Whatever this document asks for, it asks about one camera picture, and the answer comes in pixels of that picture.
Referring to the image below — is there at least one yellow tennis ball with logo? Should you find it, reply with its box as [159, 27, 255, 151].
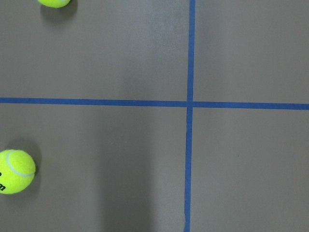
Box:
[0, 149, 36, 194]

